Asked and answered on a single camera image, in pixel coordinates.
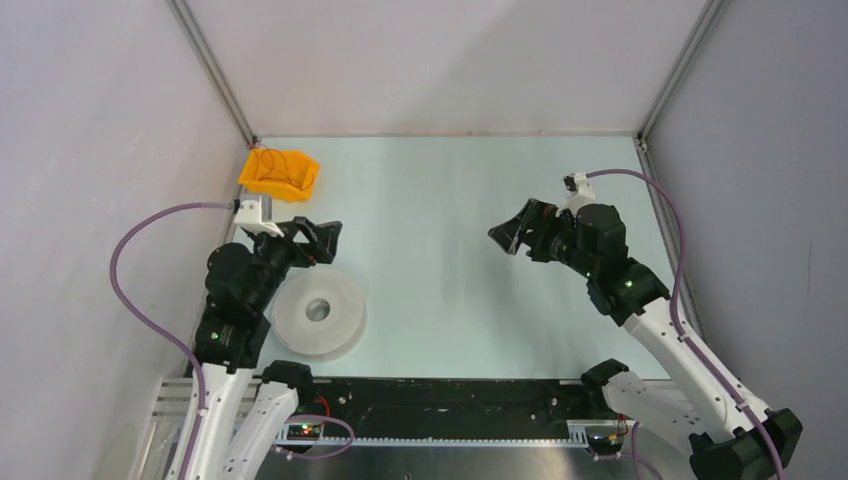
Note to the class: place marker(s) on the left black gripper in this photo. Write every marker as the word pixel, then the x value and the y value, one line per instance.
pixel 305 253

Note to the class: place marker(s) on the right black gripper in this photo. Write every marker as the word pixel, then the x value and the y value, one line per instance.
pixel 538 216

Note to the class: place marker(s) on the white perforated cable spool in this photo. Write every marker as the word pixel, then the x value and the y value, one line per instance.
pixel 319 315

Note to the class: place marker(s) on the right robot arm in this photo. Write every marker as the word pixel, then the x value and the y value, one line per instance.
pixel 724 430

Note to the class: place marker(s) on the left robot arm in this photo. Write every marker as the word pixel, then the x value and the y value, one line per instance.
pixel 240 284

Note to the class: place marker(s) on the orange plastic bin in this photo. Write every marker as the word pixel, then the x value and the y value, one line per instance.
pixel 286 175

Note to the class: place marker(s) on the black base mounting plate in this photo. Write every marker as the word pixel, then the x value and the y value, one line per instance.
pixel 465 410

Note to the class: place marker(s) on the left controller board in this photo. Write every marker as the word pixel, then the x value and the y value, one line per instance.
pixel 304 432

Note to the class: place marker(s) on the controller board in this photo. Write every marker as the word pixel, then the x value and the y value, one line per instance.
pixel 604 446
pixel 304 432

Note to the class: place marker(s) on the right controller board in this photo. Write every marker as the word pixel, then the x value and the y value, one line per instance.
pixel 604 446

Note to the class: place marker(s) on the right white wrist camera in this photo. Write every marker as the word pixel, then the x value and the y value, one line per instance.
pixel 580 193

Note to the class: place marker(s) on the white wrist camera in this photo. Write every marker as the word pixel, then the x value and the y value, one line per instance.
pixel 253 214
pixel 580 193

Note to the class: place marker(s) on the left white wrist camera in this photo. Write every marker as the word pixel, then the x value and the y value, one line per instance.
pixel 253 214

